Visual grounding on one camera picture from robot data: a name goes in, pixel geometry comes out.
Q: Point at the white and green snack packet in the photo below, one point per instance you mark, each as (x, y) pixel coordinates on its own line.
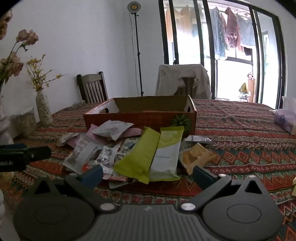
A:
(166, 153)

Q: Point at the white textured vase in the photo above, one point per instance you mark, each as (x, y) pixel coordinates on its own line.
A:
(4, 125)

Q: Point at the chair draped with cloth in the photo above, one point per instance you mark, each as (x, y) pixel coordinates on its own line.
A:
(168, 78)

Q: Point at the yellow crisps packet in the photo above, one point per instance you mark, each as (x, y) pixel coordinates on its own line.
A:
(196, 155)

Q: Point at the black light stand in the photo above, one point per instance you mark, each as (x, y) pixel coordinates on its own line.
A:
(138, 58)

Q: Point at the dark wooden chair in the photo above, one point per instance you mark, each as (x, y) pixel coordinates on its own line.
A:
(92, 88)

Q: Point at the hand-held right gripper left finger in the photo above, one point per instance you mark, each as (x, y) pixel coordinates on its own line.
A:
(93, 175)

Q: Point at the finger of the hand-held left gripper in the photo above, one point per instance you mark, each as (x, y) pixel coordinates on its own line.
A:
(13, 146)
(39, 153)

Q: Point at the maroon hanging shirt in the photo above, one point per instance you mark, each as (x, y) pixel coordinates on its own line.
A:
(232, 27)

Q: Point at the brown cardboard box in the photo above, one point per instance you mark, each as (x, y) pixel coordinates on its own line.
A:
(138, 119)

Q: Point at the black sliding door frame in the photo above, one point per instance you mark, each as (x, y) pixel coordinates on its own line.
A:
(212, 69)

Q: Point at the yellow balcony object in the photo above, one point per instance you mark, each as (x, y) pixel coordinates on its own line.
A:
(242, 89)

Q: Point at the small black hanging cloth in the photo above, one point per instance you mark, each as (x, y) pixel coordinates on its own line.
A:
(247, 51)

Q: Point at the purple tissue pack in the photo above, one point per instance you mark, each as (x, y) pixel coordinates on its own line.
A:
(285, 120)

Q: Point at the orange balcony cabinet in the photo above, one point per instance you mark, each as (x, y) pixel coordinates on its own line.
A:
(251, 90)

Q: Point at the lime green snack packet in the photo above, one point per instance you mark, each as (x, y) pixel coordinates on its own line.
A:
(138, 155)

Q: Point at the grey-blue hanging shirt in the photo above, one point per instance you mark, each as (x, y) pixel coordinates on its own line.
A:
(247, 30)

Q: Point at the clear glass jar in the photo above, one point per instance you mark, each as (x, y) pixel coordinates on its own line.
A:
(27, 122)

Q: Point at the beige hanging shirt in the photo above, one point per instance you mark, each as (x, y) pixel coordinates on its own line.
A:
(185, 18)

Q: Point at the pile of pink white packets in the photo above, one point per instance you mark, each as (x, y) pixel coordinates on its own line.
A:
(111, 128)

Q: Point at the cloth-covered wooden chair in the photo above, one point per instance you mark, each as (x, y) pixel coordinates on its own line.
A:
(186, 87)

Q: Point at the blue hanging garment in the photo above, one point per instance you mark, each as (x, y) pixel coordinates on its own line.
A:
(217, 34)

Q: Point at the yellow flower branches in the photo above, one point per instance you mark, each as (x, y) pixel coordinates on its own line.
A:
(37, 74)

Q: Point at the dried pink flowers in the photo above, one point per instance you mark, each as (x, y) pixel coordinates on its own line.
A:
(27, 37)

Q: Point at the floral ceramic vase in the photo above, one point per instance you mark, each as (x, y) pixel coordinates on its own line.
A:
(44, 109)

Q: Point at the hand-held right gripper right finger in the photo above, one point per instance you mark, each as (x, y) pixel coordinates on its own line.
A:
(201, 176)

